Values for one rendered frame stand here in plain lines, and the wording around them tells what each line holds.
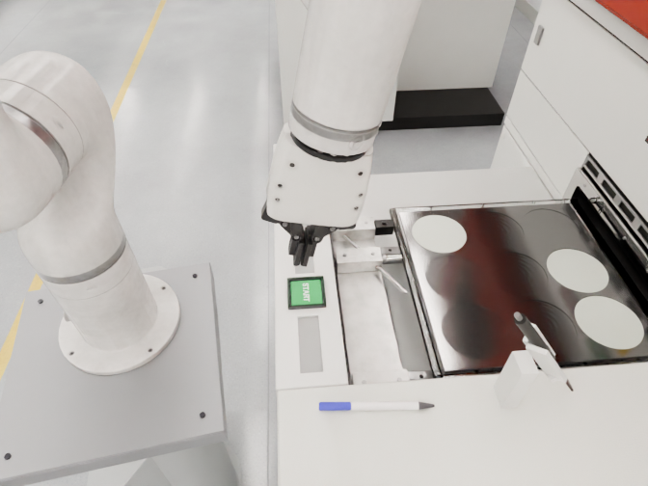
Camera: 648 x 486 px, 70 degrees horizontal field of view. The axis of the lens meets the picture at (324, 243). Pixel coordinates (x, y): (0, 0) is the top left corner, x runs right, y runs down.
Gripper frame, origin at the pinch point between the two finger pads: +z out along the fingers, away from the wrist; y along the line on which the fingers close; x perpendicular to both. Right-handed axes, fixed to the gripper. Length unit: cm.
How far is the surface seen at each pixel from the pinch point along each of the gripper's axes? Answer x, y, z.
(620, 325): 0, -53, 11
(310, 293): -4.7, -4.0, 14.6
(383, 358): 2.0, -16.2, 20.6
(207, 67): -290, 33, 121
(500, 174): -49, -55, 19
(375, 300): -9.0, -16.7, 20.5
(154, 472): -8, 22, 97
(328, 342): 3.7, -6.1, 14.6
